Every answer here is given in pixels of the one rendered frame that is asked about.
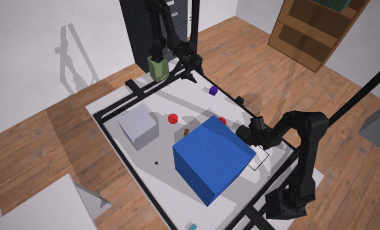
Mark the large blue box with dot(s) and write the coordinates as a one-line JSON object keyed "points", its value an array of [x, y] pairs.
{"points": [[210, 157]]}

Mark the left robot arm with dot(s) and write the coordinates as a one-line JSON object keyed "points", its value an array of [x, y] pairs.
{"points": [[311, 127]]}

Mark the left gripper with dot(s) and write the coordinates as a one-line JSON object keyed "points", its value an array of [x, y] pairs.
{"points": [[250, 142]]}

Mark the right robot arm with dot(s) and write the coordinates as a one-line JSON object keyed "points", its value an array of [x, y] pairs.
{"points": [[179, 48]]}

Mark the dark red disk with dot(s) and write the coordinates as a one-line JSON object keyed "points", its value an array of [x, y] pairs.
{"points": [[222, 120], [173, 118]]}

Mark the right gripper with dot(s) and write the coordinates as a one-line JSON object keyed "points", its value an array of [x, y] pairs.
{"points": [[187, 74]]}

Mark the purple cube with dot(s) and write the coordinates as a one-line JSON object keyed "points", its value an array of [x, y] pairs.
{"points": [[213, 90]]}

